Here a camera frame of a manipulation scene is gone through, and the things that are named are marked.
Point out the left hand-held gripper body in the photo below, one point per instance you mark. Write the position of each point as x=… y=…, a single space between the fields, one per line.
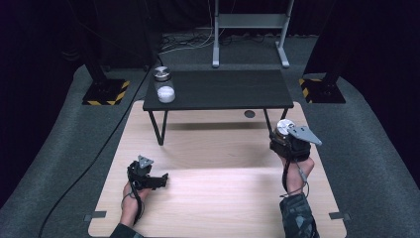
x=140 y=177

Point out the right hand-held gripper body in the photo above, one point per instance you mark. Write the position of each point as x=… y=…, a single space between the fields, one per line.
x=297 y=148

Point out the black low shelf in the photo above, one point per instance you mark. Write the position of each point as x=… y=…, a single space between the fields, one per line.
x=228 y=89

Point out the glass jar with white powder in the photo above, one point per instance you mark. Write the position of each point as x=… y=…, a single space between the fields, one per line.
x=165 y=92

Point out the person's right hand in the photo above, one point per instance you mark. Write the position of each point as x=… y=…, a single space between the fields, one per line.
x=297 y=175

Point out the person's left hand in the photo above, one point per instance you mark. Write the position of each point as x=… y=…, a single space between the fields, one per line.
x=130 y=201

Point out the round grey table grommet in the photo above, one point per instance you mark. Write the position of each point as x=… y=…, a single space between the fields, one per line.
x=249 y=114

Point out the grey tape strip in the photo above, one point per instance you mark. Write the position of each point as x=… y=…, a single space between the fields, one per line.
x=95 y=215
x=339 y=216

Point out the black stand base hazard tape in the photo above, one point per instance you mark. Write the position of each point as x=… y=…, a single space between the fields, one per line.
x=105 y=92
x=325 y=92

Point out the grey metal stand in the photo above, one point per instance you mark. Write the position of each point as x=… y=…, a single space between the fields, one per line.
x=251 y=21

